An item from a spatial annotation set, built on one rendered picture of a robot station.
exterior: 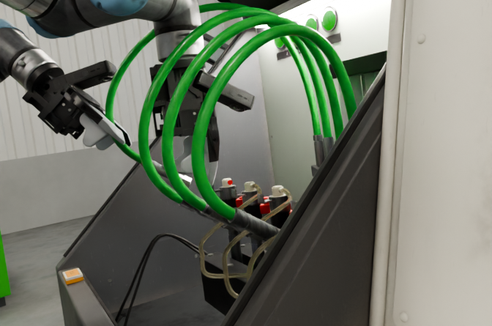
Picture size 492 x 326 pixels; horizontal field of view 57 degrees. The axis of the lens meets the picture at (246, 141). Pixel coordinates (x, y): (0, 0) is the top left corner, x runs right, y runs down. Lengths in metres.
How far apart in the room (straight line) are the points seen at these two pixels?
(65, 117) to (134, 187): 0.26
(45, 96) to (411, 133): 0.67
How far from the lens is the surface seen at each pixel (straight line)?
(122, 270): 1.07
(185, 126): 0.71
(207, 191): 0.49
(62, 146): 7.19
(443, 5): 0.46
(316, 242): 0.44
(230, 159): 1.12
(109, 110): 0.85
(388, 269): 0.48
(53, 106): 0.88
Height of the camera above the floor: 1.22
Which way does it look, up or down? 4 degrees down
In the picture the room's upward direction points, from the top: 7 degrees counter-clockwise
